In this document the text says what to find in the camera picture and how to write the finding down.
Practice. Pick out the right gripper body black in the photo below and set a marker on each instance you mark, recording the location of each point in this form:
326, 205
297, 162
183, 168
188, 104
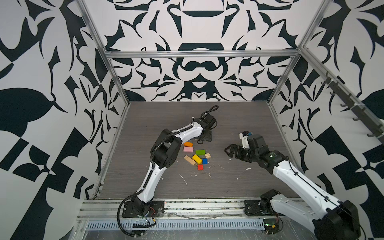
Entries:
249, 155

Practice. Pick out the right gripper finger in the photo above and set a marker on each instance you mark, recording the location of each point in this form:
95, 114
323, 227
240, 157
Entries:
232, 150
244, 138

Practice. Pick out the orange wood block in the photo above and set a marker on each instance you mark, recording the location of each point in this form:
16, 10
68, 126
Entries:
188, 144

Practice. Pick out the natural wood block front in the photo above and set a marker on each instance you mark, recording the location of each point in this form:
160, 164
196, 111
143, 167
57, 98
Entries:
190, 160

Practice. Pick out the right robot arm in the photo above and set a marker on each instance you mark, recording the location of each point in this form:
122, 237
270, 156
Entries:
325, 216

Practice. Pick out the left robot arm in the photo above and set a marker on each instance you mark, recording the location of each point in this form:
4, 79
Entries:
164, 153

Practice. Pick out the green wood block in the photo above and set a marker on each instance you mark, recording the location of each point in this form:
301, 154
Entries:
200, 152

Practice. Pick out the pink wood block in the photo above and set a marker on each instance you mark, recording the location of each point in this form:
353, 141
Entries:
188, 149

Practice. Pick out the yellow wood block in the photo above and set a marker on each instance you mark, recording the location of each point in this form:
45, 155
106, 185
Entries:
197, 159

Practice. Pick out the small green circuit board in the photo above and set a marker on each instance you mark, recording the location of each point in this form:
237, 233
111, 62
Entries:
272, 226

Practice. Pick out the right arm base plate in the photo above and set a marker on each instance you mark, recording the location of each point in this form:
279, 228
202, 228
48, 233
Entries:
263, 207

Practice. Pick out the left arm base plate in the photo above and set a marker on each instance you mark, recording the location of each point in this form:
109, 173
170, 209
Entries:
150, 210

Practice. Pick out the black hook rail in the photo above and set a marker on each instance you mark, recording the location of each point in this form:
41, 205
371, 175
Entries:
352, 103

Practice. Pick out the white cable duct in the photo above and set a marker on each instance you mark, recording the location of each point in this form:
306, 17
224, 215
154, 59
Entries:
182, 224

